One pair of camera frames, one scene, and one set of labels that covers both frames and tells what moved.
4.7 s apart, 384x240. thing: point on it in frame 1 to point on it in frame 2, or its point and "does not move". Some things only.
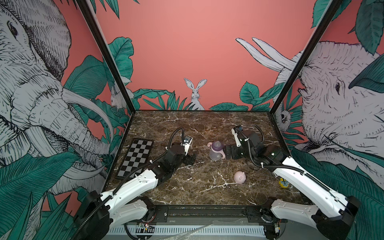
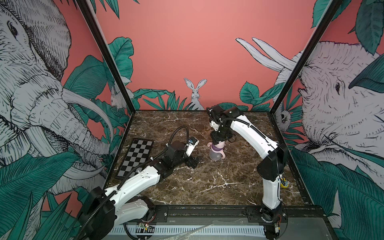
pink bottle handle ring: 209,144 does not move
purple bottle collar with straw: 217,145 does not move
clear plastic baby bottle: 215,156 does not move
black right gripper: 233,149 to 215,139
